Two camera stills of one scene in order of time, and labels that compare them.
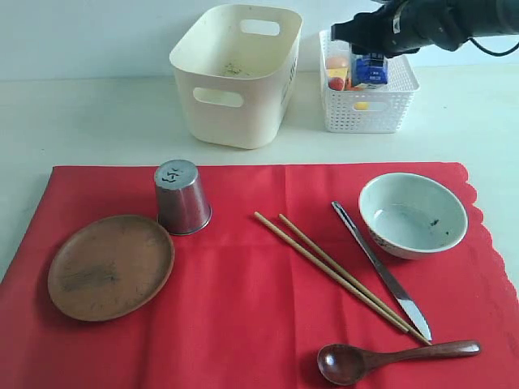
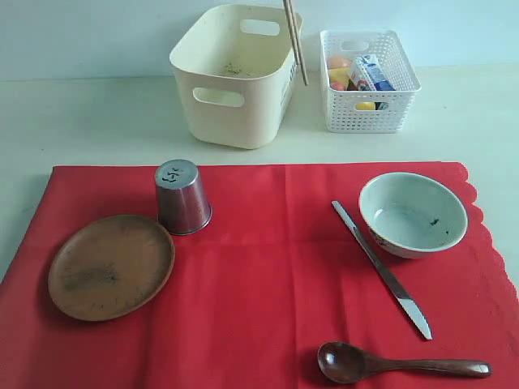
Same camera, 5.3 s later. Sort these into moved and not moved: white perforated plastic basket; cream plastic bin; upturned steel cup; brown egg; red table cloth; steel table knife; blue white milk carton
Moved: blue white milk carton
Not moved: cream plastic bin; red table cloth; brown egg; steel table knife; upturned steel cup; white perforated plastic basket
